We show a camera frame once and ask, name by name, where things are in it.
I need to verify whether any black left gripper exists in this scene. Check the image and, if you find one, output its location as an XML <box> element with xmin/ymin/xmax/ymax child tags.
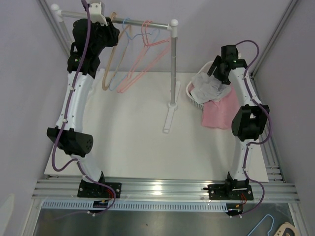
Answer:
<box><xmin>92</xmin><ymin>18</ymin><xmax>120</xmax><ymax>55</ymax></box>

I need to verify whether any wooden hanger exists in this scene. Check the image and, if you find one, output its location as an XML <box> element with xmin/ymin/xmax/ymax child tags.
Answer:
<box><xmin>102</xmin><ymin>11</ymin><xmax>131</xmax><ymax>91</ymax></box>
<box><xmin>274</xmin><ymin>222</ymin><xmax>300</xmax><ymax>236</ymax></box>

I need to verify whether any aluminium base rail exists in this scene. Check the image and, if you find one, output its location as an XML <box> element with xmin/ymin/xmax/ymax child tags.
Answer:
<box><xmin>32</xmin><ymin>176</ymin><xmax>300</xmax><ymax>203</ymax></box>

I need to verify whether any white t-shirt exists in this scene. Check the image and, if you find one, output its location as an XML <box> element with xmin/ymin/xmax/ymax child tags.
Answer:
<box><xmin>191</xmin><ymin>74</ymin><xmax>232</xmax><ymax>103</ymax></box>

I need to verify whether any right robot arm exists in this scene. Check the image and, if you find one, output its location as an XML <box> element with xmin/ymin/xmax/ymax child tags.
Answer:
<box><xmin>206</xmin><ymin>45</ymin><xmax>270</xmax><ymax>200</ymax></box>

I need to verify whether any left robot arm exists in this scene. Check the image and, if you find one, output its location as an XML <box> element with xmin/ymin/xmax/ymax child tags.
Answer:
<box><xmin>47</xmin><ymin>18</ymin><xmax>120</xmax><ymax>197</ymax></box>

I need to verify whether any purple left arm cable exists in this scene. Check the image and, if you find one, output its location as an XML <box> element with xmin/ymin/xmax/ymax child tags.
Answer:
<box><xmin>52</xmin><ymin>0</ymin><xmax>118</xmax><ymax>219</ymax></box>

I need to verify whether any blue wire hanger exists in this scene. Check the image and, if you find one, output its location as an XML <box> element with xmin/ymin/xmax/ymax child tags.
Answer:
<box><xmin>108</xmin><ymin>17</ymin><xmax>162</xmax><ymax>91</ymax></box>

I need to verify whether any blue hanger on floor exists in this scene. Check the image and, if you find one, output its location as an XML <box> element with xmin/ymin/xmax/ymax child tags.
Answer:
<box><xmin>247</xmin><ymin>214</ymin><xmax>275</xmax><ymax>236</ymax></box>

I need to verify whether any wooden hanger on floor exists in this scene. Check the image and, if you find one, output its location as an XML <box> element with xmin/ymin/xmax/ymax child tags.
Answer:
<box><xmin>274</xmin><ymin>222</ymin><xmax>300</xmax><ymax>236</ymax></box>

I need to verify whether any silver clothes rack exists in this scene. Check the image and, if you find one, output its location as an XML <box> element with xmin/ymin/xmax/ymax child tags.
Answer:
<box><xmin>51</xmin><ymin>0</ymin><xmax>181</xmax><ymax>133</ymax></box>

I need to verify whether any white slotted cable duct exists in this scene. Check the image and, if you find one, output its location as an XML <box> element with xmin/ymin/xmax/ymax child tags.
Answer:
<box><xmin>42</xmin><ymin>200</ymin><xmax>228</xmax><ymax>212</ymax></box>

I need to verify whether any light pink t-shirt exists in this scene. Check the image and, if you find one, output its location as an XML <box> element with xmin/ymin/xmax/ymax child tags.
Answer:
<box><xmin>201</xmin><ymin>87</ymin><xmax>240</xmax><ymax>129</ymax></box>

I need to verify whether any white perforated plastic basket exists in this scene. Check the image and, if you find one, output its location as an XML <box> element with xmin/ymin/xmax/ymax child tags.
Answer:
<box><xmin>186</xmin><ymin>61</ymin><xmax>214</xmax><ymax>111</ymax></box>

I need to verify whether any pink wire hanger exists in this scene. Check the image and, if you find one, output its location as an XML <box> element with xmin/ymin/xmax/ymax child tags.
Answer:
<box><xmin>116</xmin><ymin>20</ymin><xmax>171</xmax><ymax>93</ymax></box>
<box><xmin>123</xmin><ymin>24</ymin><xmax>171</xmax><ymax>79</ymax></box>

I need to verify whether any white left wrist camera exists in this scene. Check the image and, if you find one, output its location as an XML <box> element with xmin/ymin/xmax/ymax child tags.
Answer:
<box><xmin>89</xmin><ymin>0</ymin><xmax>108</xmax><ymax>26</ymax></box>

